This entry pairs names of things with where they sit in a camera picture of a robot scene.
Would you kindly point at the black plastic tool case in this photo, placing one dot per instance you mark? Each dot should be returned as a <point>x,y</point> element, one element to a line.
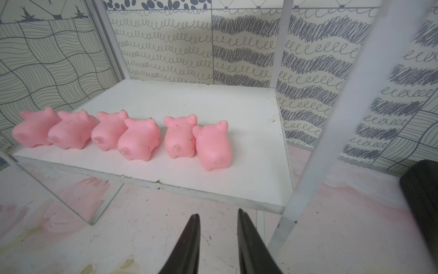
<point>419,185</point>

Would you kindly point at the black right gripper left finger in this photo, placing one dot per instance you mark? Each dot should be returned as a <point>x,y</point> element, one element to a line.
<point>184,258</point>

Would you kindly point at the pink rubber pig toy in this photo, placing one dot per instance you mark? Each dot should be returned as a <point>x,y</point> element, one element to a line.
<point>140,139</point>
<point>73,131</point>
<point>33,130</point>
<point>179,140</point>
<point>213,146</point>
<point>111,127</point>

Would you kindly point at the white two-tier shelf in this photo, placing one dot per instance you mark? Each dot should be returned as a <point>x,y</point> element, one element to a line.
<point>242,156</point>

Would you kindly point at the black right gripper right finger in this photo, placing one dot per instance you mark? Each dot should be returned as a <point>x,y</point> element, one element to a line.
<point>254,257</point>

